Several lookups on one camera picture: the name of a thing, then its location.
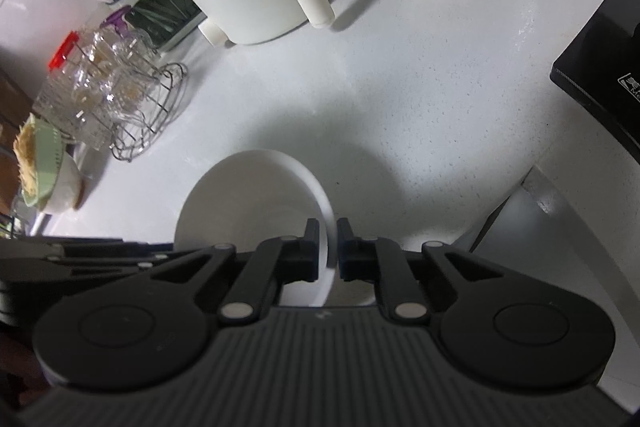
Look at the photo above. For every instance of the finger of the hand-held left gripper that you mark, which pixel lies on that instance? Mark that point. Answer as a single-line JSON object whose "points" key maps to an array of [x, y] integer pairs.
{"points": [[110, 254]]}

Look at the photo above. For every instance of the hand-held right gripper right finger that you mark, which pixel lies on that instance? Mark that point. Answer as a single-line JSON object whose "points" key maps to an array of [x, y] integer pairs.
{"points": [[343, 253]]}

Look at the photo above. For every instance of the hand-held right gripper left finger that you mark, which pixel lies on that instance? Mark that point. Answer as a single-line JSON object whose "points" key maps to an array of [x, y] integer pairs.
{"points": [[312, 252]]}

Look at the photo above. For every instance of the white plastic bowl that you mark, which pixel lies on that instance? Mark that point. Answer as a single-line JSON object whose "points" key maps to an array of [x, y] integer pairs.
{"points": [[250, 197]]}

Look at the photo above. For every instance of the white bowl with brown foot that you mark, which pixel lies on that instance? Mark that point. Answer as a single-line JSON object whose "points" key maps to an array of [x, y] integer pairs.
{"points": [[65, 187]]}

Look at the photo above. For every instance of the green plastic colander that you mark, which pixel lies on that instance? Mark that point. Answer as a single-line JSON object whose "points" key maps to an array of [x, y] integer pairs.
{"points": [[52, 157]]}

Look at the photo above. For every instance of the pale yellow noodles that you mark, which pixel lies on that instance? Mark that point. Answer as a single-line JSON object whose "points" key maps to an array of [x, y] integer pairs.
{"points": [[27, 157]]}

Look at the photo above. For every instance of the purple lid bottle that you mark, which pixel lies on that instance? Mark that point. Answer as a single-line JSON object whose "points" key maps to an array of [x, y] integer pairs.
{"points": [[119, 19]]}

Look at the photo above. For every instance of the chopstick holder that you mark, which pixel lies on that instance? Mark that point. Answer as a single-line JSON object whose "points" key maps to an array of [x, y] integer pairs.
{"points": [[160, 12]]}

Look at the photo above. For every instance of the black induction cooker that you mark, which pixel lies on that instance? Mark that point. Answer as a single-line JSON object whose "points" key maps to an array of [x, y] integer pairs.
{"points": [[605, 57]]}

